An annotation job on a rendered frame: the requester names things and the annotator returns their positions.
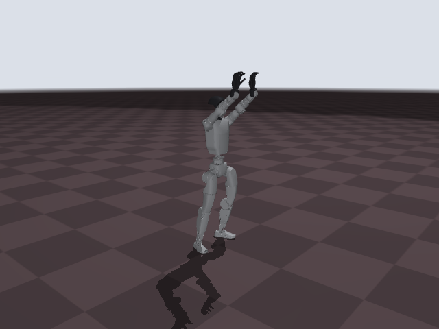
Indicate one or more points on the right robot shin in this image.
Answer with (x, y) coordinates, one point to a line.
(202, 222)

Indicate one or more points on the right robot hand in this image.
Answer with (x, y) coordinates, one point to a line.
(236, 82)

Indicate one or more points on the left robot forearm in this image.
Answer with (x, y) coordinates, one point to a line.
(248, 99)

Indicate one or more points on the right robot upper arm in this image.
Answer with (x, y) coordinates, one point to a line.
(208, 123)

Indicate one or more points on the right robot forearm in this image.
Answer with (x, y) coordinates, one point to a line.
(228, 101)

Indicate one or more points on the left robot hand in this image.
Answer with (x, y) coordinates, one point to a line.
(252, 84)

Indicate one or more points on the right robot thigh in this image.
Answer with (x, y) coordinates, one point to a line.
(209, 191)

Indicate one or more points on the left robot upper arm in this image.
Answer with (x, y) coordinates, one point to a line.
(234, 114)

